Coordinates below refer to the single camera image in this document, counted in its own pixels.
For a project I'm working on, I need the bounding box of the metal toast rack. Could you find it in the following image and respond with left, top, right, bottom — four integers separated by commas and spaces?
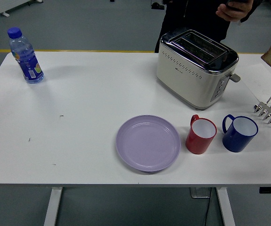
253, 93, 271, 129

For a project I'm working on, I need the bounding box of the purple plate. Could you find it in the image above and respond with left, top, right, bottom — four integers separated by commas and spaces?
115, 114, 181, 173

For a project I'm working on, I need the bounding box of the white paper sheet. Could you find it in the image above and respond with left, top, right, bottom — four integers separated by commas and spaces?
241, 61, 271, 102

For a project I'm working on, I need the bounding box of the person's hand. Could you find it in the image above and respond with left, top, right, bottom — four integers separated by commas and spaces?
216, 0, 255, 23

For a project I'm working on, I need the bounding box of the clear bracket under table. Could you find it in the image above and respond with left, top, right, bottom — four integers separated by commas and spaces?
189, 187, 212, 199

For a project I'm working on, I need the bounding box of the cream and chrome toaster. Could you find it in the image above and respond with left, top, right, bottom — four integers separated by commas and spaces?
156, 29, 241, 111

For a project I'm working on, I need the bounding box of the black device on floor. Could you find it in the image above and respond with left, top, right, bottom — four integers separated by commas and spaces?
150, 1, 164, 10

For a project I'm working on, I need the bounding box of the person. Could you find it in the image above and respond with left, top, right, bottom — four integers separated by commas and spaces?
154, 0, 263, 54

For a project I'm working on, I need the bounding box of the red mug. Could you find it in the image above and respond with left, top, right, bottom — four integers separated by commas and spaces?
185, 114, 218, 155

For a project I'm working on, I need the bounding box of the black cable under table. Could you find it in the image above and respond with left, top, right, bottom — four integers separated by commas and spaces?
204, 188, 213, 226

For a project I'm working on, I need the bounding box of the white floor unit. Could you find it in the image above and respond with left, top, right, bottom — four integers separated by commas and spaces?
0, 0, 44, 17

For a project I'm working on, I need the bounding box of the white table leg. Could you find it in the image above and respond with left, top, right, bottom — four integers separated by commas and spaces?
215, 187, 236, 226
43, 187, 63, 226

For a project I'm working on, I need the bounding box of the blue mug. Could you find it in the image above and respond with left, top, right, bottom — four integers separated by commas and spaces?
222, 114, 259, 153

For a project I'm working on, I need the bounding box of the clear water bottle blue label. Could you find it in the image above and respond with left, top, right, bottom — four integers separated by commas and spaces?
7, 27, 45, 85

